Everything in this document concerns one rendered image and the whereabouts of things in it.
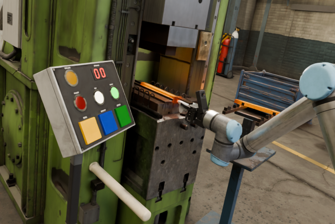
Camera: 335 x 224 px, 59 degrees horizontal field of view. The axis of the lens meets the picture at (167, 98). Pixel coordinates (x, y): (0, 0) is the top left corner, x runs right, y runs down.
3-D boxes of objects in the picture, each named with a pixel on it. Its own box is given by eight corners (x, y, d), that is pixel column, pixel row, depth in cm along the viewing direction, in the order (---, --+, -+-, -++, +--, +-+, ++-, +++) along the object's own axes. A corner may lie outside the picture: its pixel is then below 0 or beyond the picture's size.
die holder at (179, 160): (195, 182, 178) (209, 113, 167) (146, 201, 153) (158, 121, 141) (140, 145, 217) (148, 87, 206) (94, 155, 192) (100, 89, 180)
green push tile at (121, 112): (132, 122, 117) (126, 104, 116) (121, 127, 110) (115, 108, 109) (128, 123, 118) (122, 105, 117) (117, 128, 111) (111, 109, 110)
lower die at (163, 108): (184, 112, 161) (186, 97, 159) (156, 116, 148) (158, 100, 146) (139, 91, 191) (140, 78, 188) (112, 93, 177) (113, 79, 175)
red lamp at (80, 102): (88, 110, 96) (89, 97, 95) (75, 111, 93) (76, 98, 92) (83, 107, 98) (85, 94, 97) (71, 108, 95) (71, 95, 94)
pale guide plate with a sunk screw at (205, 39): (207, 60, 180) (212, 32, 176) (197, 60, 174) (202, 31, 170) (204, 59, 182) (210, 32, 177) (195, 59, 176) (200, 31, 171)
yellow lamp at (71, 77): (80, 85, 95) (81, 72, 94) (66, 85, 92) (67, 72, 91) (75, 83, 98) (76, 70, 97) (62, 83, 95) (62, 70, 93)
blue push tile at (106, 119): (118, 129, 108) (111, 109, 107) (106, 135, 101) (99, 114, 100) (114, 130, 109) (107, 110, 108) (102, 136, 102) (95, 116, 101)
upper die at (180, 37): (195, 48, 152) (198, 29, 150) (166, 46, 139) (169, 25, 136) (146, 36, 181) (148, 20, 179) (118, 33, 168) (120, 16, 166)
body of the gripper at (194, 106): (183, 119, 146) (200, 129, 138) (186, 103, 144) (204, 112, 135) (193, 117, 151) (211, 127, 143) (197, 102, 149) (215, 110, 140)
